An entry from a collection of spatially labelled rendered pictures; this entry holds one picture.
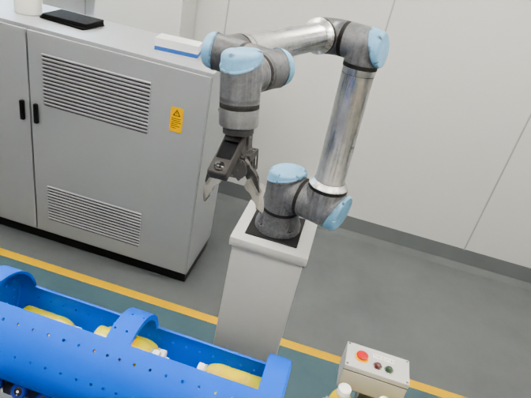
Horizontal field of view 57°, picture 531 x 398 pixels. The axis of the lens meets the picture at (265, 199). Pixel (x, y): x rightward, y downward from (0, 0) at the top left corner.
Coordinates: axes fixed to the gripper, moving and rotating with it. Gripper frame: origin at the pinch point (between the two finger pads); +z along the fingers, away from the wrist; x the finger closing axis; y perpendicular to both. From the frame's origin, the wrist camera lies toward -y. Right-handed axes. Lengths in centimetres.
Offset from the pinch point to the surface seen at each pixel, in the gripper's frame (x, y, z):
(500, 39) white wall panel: -80, 277, -21
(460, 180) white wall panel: -78, 283, 85
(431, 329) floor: -74, 193, 163
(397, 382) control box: -48, 19, 56
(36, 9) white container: 183, 145, -23
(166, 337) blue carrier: 20, 2, 48
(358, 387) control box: -37, 19, 62
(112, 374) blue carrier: 20, -23, 40
